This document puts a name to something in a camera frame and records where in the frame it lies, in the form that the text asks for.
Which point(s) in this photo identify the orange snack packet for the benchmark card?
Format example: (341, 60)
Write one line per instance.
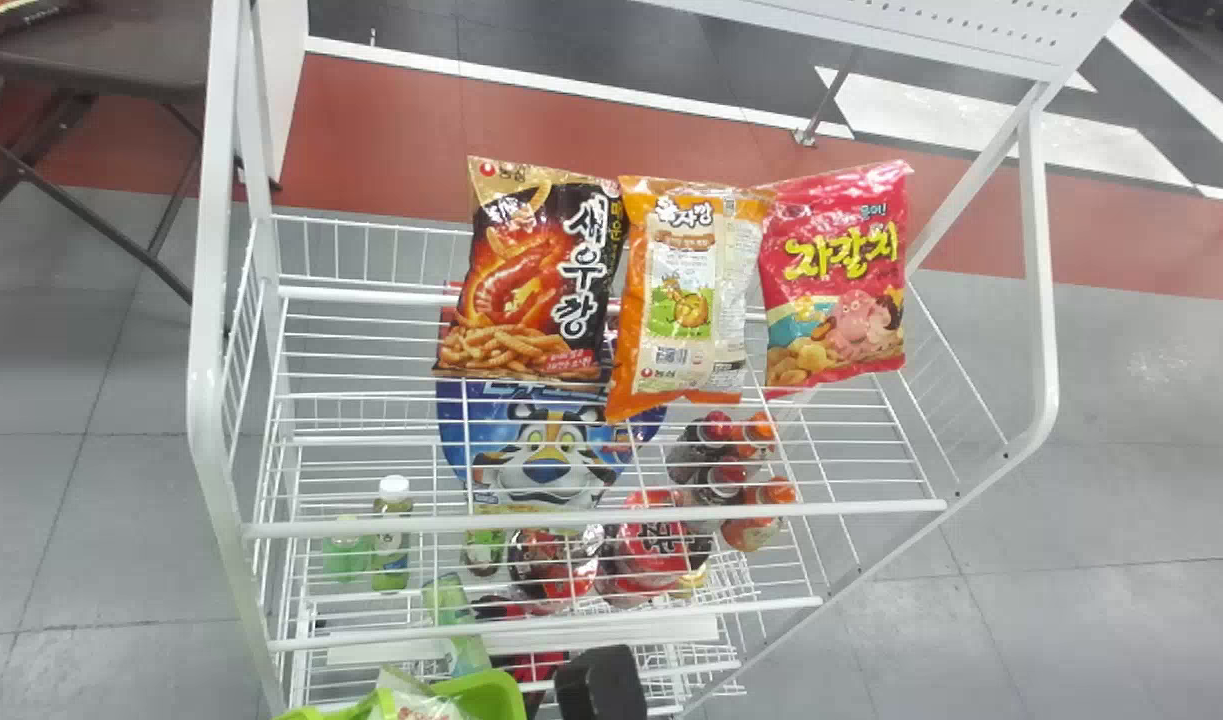
(683, 300)

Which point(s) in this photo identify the blue cereal bag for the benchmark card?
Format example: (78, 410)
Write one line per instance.
(546, 450)

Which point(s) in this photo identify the black snack packet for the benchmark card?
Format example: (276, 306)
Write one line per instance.
(531, 270)

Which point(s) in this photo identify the brown bottle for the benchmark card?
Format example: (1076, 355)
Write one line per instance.
(719, 490)
(696, 450)

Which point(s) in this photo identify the red noodle cup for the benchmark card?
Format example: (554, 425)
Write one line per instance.
(656, 555)
(551, 570)

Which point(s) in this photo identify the red snack packet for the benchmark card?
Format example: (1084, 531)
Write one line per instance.
(836, 270)

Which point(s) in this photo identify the green bottle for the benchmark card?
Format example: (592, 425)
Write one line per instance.
(345, 552)
(449, 605)
(392, 545)

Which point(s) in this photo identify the green basket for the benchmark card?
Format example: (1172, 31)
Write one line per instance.
(491, 695)

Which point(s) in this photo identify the dark side table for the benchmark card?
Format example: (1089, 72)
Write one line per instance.
(111, 50)

